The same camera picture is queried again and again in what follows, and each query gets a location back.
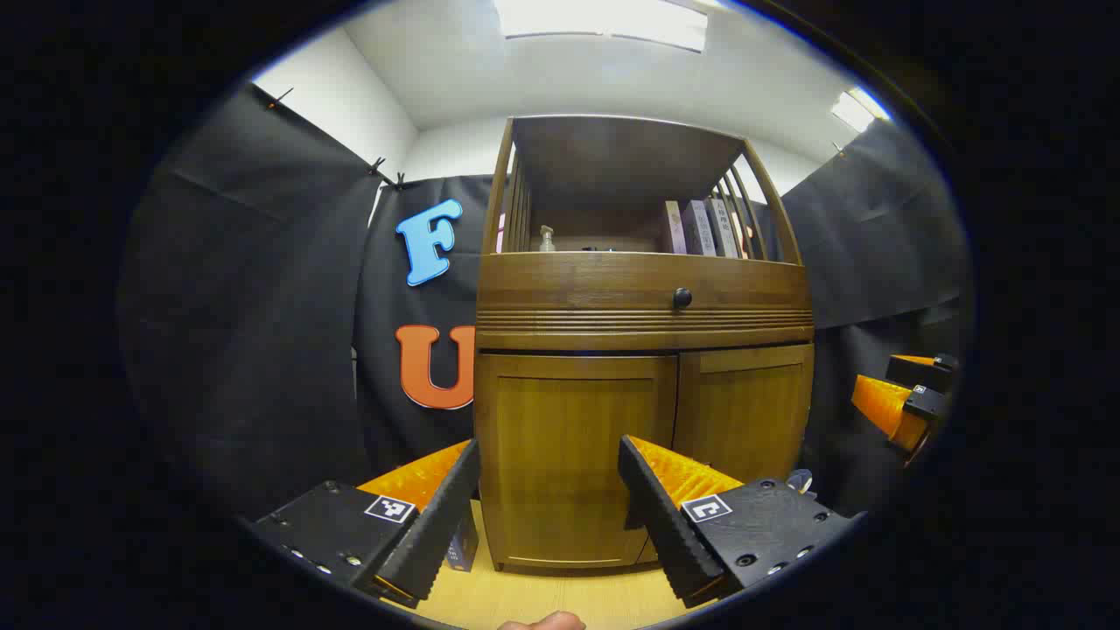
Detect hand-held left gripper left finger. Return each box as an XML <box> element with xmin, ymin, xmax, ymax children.
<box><xmin>249</xmin><ymin>437</ymin><xmax>483</xmax><ymax>605</ymax></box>

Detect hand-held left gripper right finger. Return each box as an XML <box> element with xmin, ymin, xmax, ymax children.
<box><xmin>617</xmin><ymin>434</ymin><xmax>865</xmax><ymax>610</ymax></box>

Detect wooden shoe cabinet door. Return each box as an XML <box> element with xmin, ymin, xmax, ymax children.
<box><xmin>672</xmin><ymin>344</ymin><xmax>816</xmax><ymax>493</ymax></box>
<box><xmin>477</xmin><ymin>353</ymin><xmax>680</xmax><ymax>571</ymax></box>

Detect wooden double-door shoe cabinet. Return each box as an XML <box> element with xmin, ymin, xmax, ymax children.
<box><xmin>472</xmin><ymin>114</ymin><xmax>816</xmax><ymax>575</ymax></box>

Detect wooden cabinet drawer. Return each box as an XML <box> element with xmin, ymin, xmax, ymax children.
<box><xmin>477</xmin><ymin>252</ymin><xmax>816</xmax><ymax>353</ymax></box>

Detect blue book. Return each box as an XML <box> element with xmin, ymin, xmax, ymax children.
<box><xmin>444</xmin><ymin>507</ymin><xmax>481</xmax><ymax>572</ymax></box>

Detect grey purple book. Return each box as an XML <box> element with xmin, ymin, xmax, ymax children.
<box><xmin>683</xmin><ymin>199</ymin><xmax>718</xmax><ymax>257</ymax></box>

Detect small ceiling light panel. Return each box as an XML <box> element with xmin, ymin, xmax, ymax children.
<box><xmin>829</xmin><ymin>86</ymin><xmax>892</xmax><ymax>134</ymax></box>

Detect pale purple book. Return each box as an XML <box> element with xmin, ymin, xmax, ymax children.
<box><xmin>663</xmin><ymin>200</ymin><xmax>689</xmax><ymax>256</ymax></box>

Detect large ceiling light panel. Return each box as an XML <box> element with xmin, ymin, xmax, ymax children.
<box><xmin>493</xmin><ymin>0</ymin><xmax>710</xmax><ymax>53</ymax></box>

